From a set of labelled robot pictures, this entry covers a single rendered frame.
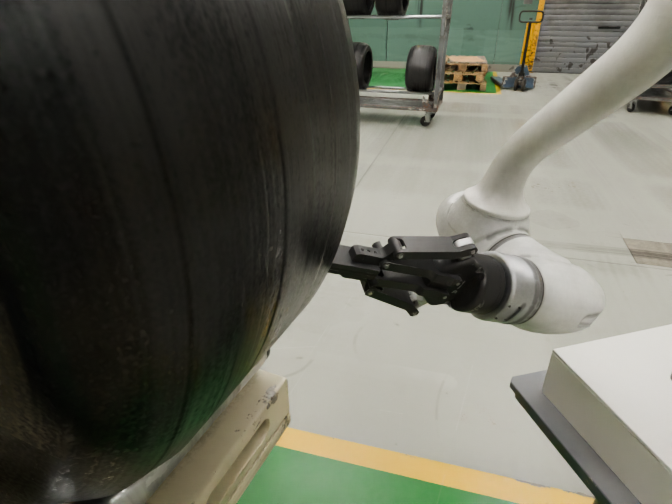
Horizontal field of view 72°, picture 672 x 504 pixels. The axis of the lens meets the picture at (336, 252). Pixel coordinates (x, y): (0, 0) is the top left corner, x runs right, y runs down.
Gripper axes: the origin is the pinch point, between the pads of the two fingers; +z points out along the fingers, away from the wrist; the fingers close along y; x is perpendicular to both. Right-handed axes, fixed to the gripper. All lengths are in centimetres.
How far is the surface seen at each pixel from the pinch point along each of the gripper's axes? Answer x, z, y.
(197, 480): -14.3, 10.7, 18.6
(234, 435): -10.1, 6.7, 18.5
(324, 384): 48, -66, 110
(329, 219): -7.3, 9.3, -10.4
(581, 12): 803, -775, -33
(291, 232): -11.2, 13.7, -11.9
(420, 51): 449, -276, 81
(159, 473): -14.5, 14.9, 15.6
